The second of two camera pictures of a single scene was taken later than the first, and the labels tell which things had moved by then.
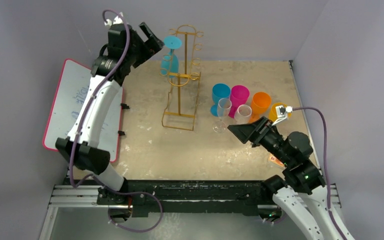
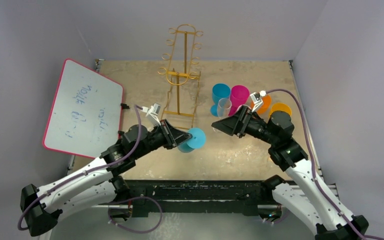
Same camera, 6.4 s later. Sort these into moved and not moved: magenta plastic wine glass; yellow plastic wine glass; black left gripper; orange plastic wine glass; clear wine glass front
Moved: black left gripper
Not moved: clear wine glass front; orange plastic wine glass; yellow plastic wine glass; magenta plastic wine glass
